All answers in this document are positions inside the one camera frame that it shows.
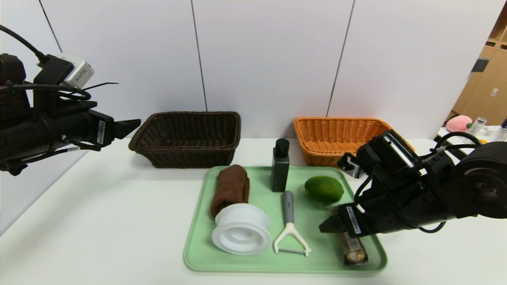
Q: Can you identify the pink peach plush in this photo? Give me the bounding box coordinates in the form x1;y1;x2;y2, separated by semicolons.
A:
446;115;473;133

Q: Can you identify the dark brown wicker basket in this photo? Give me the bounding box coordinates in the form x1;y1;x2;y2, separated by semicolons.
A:
129;112;242;169

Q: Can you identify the light wooden cabinet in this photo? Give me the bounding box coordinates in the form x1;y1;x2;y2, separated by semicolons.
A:
452;2;507;126

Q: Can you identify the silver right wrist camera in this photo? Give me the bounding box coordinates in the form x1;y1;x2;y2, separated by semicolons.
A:
337;152;363;179

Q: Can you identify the orange wicker basket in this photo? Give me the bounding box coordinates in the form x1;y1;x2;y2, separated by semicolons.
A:
293;117;414;167

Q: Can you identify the white side table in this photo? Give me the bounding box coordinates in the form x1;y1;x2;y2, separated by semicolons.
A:
437;126;507;146

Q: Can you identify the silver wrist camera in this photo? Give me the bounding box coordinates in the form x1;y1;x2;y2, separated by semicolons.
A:
57;53;95;89
337;152;363;179

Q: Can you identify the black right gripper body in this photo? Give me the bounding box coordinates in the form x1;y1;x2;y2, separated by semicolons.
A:
337;202;408;239

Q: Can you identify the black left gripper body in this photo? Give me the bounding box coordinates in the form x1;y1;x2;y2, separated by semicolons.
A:
38;109;115;154

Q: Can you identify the light green plastic tray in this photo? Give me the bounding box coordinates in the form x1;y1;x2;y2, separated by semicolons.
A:
184;165;387;273

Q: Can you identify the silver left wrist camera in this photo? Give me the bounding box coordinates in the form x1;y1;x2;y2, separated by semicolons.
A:
57;53;95;89

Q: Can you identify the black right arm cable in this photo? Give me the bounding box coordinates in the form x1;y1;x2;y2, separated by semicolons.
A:
354;132;483;234

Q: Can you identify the green lime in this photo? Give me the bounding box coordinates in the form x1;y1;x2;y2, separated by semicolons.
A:
304;176;344;205

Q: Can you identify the thin black tagged cable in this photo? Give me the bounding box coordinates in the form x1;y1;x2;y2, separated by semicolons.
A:
0;144;101;177

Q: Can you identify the white round plastic container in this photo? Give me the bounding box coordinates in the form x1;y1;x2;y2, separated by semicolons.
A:
212;202;272;255

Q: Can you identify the black pump bottle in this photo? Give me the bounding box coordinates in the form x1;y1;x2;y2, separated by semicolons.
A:
271;139;290;193

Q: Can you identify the tall clear plastic bottle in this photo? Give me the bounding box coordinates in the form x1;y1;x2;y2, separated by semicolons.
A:
467;117;487;135

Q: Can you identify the grey handled white peeler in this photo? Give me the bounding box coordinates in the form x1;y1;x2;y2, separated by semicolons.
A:
273;190;312;257

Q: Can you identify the rolled brown towel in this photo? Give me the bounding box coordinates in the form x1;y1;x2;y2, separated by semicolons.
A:
210;165;250;217

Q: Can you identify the clear chocolate pack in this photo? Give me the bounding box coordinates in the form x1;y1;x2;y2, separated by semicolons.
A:
332;205;369;266

